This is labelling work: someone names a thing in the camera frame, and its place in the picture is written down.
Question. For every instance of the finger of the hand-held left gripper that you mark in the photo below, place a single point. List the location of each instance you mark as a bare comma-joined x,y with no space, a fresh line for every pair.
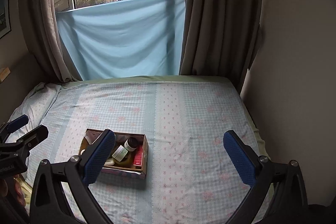
34,138
17,121

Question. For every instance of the white earbuds case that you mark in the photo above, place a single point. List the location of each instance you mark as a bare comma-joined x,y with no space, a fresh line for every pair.
109,161

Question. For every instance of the light blue cloth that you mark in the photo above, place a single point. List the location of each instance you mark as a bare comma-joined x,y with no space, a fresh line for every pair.
118,40

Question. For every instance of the red carton box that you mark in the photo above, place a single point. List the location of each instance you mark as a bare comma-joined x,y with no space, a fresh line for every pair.
138,157

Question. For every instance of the green fitted sheet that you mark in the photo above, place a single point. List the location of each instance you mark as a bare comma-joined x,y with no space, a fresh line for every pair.
157,78

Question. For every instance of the beige wall plate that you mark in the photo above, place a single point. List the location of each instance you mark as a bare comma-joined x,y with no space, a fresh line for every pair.
4,74

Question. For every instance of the wall poster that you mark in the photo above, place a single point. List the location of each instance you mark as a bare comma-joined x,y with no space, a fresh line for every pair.
4,16

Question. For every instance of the cardboard box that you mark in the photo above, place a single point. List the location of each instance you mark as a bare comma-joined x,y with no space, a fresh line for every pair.
141,171

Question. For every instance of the white cream jar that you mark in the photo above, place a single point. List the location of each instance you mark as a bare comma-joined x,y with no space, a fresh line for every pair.
120,153

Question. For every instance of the small black-lid jar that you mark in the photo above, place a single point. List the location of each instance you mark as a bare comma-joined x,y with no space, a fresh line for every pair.
131,144

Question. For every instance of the patterned pillow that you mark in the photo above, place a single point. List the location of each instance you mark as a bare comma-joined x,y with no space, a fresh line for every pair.
34,103

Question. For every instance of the yellow round container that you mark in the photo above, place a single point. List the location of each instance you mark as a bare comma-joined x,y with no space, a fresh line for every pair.
127,161

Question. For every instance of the grey-brown curtain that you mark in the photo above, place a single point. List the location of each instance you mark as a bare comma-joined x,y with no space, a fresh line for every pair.
220,16
50,16

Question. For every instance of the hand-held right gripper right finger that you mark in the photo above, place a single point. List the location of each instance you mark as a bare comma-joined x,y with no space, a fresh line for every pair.
239,158

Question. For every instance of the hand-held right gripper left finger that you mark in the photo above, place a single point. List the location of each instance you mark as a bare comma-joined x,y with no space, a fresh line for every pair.
101,158

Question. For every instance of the checked floral bed sheet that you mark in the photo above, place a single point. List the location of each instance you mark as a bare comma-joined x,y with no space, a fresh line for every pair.
183,121

